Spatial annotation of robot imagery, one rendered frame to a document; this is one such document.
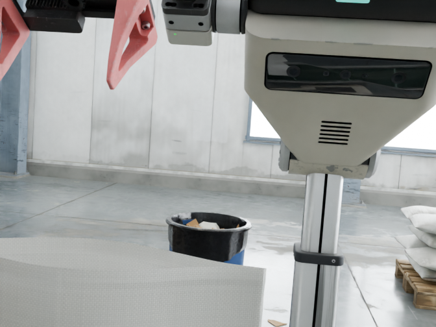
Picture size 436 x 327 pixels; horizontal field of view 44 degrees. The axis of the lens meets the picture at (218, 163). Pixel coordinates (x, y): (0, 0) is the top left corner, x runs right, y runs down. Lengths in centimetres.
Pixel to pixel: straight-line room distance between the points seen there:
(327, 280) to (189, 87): 766
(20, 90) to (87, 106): 107
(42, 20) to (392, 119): 76
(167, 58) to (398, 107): 790
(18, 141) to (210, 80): 323
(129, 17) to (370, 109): 72
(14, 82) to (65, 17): 892
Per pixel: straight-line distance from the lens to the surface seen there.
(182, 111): 879
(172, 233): 293
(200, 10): 101
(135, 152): 897
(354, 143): 114
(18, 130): 923
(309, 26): 103
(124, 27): 44
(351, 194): 836
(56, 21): 52
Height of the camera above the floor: 124
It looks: 5 degrees down
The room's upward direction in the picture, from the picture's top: 4 degrees clockwise
